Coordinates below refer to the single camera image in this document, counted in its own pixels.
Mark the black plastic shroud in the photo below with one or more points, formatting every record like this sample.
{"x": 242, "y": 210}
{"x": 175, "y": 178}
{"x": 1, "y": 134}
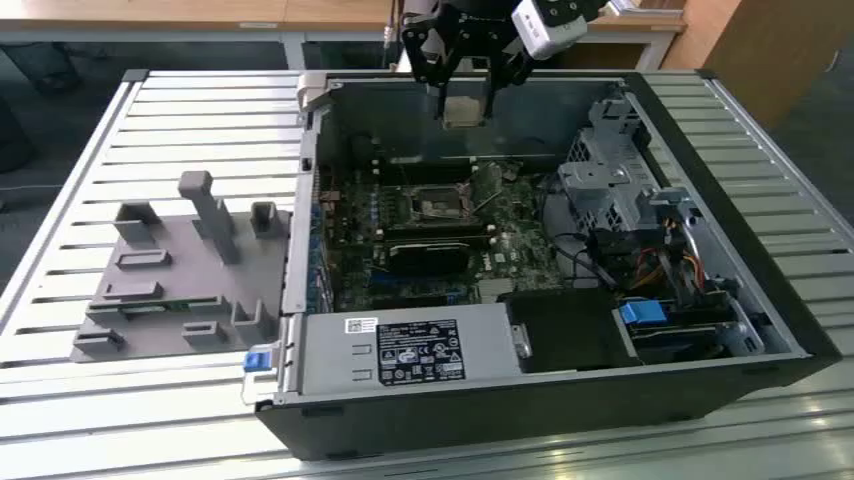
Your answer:
{"x": 567, "y": 330}

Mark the metal CPU socket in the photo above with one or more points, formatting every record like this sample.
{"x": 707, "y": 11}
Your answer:
{"x": 440, "y": 205}

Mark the blue case latch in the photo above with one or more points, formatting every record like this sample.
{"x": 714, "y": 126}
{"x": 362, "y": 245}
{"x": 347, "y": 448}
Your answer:
{"x": 259, "y": 361}

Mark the white paper stack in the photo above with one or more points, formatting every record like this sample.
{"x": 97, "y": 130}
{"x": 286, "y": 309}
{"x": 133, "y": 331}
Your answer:
{"x": 634, "y": 4}

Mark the silver perforated disk bay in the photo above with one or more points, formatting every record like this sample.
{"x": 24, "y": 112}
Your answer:
{"x": 601, "y": 195}

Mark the brown wooden cabinet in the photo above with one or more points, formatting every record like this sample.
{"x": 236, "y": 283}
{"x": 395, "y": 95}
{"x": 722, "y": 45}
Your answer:
{"x": 767, "y": 50}

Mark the graphics card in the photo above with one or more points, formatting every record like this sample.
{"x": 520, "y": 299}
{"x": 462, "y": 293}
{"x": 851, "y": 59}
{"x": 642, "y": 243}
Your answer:
{"x": 427, "y": 257}

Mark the black open PC case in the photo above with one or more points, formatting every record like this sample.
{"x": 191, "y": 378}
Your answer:
{"x": 467, "y": 425}

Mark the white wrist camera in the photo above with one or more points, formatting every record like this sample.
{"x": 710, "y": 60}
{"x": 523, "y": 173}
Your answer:
{"x": 547, "y": 30}

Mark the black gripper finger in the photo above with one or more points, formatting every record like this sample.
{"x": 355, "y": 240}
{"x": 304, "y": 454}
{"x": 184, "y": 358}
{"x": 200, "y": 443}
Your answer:
{"x": 427, "y": 55}
{"x": 510, "y": 65}

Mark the silver power supply unit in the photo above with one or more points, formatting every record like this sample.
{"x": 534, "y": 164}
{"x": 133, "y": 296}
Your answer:
{"x": 334, "y": 350}

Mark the silver square CPU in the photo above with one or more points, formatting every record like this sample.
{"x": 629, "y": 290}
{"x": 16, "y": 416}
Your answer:
{"x": 464, "y": 112}

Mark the grey plastic parts rack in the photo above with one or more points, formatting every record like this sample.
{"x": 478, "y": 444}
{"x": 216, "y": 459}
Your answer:
{"x": 187, "y": 280}

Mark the green RAM stick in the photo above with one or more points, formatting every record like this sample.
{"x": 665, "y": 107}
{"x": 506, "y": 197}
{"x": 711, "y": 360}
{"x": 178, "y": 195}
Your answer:
{"x": 180, "y": 305}

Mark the black plastic bracket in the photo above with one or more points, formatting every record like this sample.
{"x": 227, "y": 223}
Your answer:
{"x": 621, "y": 250}

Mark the blue disk carrier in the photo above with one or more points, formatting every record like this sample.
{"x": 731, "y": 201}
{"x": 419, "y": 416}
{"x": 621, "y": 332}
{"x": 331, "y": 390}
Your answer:
{"x": 642, "y": 312}

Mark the green motherboard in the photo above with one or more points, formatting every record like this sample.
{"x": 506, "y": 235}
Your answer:
{"x": 520, "y": 250}

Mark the silver finned heatsink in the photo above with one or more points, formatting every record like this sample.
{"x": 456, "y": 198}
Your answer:
{"x": 496, "y": 290}

